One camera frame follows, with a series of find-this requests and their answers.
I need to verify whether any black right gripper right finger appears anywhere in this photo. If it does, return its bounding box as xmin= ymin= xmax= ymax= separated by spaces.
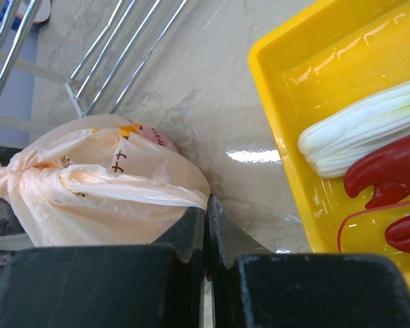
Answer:
xmin=206 ymin=195 xmax=410 ymax=327

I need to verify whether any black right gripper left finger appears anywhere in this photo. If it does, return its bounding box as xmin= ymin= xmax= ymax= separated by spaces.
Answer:
xmin=0 ymin=208 xmax=205 ymax=327

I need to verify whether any translucent orange plastic bag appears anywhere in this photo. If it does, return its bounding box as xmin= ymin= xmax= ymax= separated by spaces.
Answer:
xmin=0 ymin=114 xmax=210 ymax=247

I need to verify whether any white celery cabbage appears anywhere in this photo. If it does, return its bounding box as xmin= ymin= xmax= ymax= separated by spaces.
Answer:
xmin=297 ymin=80 xmax=410 ymax=178

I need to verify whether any red lobster toy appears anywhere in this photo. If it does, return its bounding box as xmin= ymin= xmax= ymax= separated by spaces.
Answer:
xmin=344 ymin=135 xmax=410 ymax=254

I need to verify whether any yellow plastic bin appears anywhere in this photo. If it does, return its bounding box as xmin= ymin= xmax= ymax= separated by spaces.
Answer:
xmin=249 ymin=1 xmax=410 ymax=285

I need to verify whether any white metal shoe rack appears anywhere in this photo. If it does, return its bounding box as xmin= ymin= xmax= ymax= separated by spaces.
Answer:
xmin=0 ymin=0 xmax=192 ymax=137

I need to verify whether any blue toilet paper roll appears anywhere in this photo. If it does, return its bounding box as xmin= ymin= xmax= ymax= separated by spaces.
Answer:
xmin=0 ymin=0 xmax=52 ymax=27

